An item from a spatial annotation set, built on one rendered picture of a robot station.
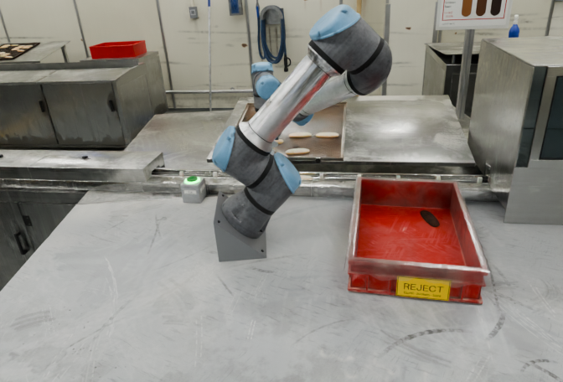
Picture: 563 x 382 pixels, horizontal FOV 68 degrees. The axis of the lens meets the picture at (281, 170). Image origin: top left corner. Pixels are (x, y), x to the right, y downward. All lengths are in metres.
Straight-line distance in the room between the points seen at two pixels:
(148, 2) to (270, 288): 4.90
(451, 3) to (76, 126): 3.48
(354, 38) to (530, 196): 0.73
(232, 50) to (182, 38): 0.65
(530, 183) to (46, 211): 1.81
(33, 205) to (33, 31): 4.77
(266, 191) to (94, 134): 3.41
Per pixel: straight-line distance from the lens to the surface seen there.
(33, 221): 2.10
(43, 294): 1.32
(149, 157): 1.78
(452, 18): 2.31
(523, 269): 1.29
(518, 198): 1.44
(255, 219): 1.21
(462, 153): 1.76
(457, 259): 1.26
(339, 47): 1.05
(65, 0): 6.27
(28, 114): 4.80
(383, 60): 1.09
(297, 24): 5.20
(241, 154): 1.11
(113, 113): 4.26
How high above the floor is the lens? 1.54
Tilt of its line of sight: 24 degrees down
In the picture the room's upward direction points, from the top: 4 degrees counter-clockwise
